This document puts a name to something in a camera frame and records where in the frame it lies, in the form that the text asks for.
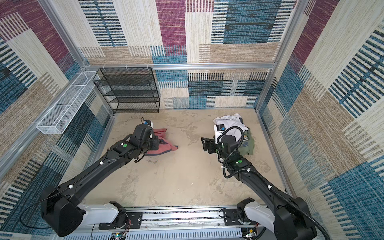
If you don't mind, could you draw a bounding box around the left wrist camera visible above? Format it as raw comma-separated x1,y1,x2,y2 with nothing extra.
142,118,154,128

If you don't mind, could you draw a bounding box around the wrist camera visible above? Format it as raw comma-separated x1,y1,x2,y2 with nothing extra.
214,124,227,144
142,118,154,128

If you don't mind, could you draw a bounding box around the red cloth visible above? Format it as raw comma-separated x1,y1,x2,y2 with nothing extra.
146,129,178,156

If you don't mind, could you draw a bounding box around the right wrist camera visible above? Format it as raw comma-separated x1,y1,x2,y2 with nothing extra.
214,124,227,144

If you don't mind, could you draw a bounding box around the aluminium front rail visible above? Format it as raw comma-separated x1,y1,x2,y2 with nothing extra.
53,205,319,240

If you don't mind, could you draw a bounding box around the black wire shelf rack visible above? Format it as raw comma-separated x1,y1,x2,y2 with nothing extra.
93,67,161,114

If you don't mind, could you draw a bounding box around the white wire mesh basket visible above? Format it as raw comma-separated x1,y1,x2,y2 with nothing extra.
37,72,96,135

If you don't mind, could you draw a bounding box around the green printed t-shirt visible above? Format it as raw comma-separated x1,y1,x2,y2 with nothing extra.
239,129,255,156

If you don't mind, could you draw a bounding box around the black corrugated cable conduit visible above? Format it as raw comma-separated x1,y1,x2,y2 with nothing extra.
216,125,331,240

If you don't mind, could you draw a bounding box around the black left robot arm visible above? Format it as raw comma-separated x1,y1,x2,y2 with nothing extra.
40,120,159,237

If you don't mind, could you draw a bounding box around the white cloth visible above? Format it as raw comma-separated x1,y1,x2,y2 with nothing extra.
214,114,249,132

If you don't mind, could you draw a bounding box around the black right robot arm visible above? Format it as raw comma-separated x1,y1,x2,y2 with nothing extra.
201,135,321,240

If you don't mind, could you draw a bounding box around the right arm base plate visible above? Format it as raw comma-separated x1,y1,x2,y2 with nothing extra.
218,208,257,226

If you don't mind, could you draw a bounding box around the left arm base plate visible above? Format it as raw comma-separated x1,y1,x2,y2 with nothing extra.
98,212,143,231

